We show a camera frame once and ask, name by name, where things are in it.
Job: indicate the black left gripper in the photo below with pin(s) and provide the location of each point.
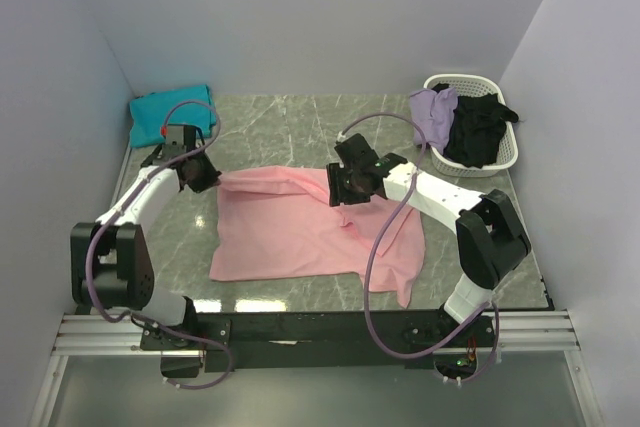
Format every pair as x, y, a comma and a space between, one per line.
211, 178

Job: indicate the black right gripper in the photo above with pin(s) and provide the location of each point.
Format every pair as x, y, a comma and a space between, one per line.
335, 174

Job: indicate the pink t shirt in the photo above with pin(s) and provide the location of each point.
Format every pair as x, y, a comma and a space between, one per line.
275, 222

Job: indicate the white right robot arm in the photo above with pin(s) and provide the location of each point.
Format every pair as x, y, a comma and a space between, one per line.
491, 238

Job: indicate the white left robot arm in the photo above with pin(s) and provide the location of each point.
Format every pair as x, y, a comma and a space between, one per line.
111, 268

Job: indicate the lavender t shirt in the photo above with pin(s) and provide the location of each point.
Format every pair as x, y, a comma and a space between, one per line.
433, 111

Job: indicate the black t shirt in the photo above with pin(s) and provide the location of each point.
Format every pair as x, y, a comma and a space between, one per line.
478, 127

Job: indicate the white plastic laundry basket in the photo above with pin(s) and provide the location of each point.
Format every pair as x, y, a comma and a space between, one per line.
475, 86

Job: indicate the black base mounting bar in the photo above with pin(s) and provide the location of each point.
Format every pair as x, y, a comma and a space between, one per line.
416, 339

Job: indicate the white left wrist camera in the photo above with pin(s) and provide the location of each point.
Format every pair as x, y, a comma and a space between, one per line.
180, 135

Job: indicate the aluminium frame rail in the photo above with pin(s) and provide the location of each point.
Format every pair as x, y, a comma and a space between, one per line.
520, 331

